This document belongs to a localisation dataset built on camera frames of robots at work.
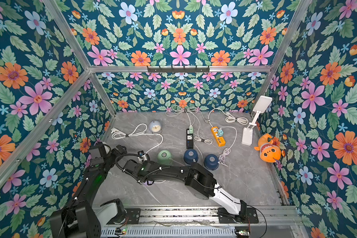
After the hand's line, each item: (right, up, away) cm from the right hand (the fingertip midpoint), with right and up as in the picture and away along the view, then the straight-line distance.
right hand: (149, 168), depth 87 cm
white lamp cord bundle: (+57, +31, +27) cm, 71 cm away
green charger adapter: (+25, +23, +14) cm, 37 cm away
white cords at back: (+14, +40, +33) cm, 54 cm away
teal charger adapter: (+45, +21, +11) cm, 51 cm away
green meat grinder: (+10, +7, -3) cm, 13 cm away
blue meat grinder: (+24, +9, -3) cm, 26 cm away
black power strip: (+24, +16, +14) cm, 32 cm away
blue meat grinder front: (+37, +5, -6) cm, 37 cm away
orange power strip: (+46, +16, +13) cm, 50 cm away
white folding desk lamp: (+66, +37, -3) cm, 76 cm away
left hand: (-15, +11, -1) cm, 19 cm away
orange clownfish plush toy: (+73, +9, +1) cm, 74 cm away
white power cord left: (-13, +22, +21) cm, 33 cm away
